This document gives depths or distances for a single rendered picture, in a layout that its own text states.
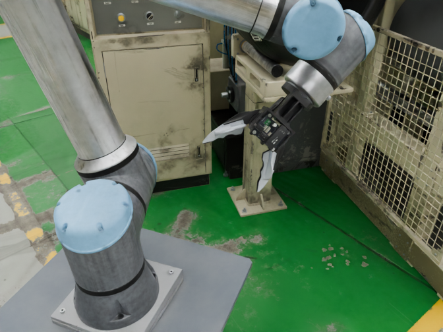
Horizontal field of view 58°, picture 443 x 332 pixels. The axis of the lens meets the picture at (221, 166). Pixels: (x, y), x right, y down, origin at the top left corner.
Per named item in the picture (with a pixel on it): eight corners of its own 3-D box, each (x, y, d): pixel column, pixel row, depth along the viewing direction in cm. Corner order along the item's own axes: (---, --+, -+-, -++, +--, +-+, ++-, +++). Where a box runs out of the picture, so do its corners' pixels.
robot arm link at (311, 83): (294, 61, 81) (327, 94, 82) (277, 80, 81) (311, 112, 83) (304, 57, 72) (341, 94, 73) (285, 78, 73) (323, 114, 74)
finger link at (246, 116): (221, 116, 79) (265, 107, 79) (221, 116, 81) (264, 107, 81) (226, 139, 80) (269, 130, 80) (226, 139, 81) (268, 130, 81)
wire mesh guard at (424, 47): (320, 147, 218) (340, 12, 180) (322, 147, 218) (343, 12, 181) (438, 265, 144) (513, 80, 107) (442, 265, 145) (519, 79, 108)
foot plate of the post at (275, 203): (226, 189, 236) (226, 184, 234) (269, 182, 242) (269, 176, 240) (240, 217, 214) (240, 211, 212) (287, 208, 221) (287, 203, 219)
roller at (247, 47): (240, 51, 172) (240, 40, 169) (250, 50, 173) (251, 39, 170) (271, 78, 143) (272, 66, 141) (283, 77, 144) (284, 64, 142)
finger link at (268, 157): (259, 197, 78) (265, 150, 76) (255, 190, 84) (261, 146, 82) (275, 198, 78) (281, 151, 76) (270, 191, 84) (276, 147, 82)
